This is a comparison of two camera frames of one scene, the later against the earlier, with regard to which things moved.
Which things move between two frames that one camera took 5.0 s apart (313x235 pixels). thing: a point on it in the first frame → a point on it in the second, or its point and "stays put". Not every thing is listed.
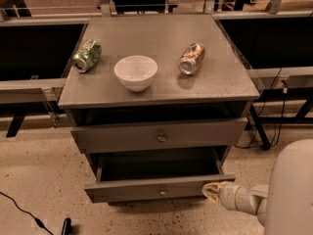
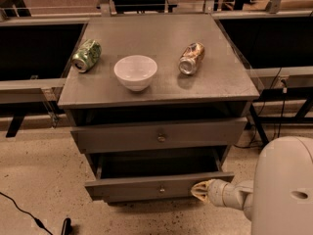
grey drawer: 140,176 stays put
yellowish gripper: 227,194 → 215,192
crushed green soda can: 87,56 stays put
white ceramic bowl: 135,72 stays put
